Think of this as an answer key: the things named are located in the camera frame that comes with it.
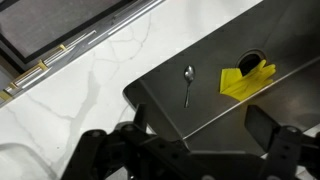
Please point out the metal teaspoon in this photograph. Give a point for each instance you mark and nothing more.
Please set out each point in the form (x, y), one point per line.
(189, 76)

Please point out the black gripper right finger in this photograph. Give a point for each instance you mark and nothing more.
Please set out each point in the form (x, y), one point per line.
(261, 126)

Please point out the gold cabinet handle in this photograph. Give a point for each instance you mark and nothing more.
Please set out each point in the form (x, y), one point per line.
(41, 67)

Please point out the stainless steel sink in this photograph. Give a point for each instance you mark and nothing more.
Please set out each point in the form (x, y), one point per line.
(282, 32)

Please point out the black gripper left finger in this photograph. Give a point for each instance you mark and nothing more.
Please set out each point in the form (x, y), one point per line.
(139, 119)

